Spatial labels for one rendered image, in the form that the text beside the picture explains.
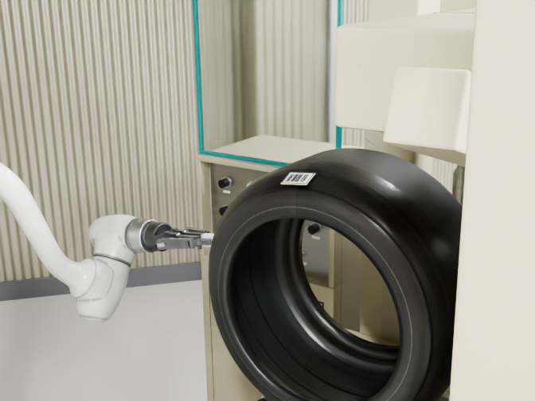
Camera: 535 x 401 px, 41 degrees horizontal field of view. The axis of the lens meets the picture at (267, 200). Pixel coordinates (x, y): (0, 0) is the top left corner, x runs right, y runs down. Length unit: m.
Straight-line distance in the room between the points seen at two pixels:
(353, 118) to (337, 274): 1.31
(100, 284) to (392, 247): 0.82
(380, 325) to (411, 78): 1.09
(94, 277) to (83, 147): 2.57
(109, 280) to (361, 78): 1.03
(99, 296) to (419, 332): 0.85
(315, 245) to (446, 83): 1.51
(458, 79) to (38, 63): 3.58
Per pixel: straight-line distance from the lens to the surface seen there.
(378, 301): 1.89
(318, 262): 2.38
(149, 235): 1.84
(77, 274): 1.86
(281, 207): 1.44
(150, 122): 4.36
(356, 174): 1.42
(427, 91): 0.91
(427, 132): 0.90
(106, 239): 1.92
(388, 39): 1.03
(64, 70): 4.31
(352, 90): 1.06
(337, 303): 2.37
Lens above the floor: 1.85
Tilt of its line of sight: 17 degrees down
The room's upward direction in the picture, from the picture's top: 1 degrees counter-clockwise
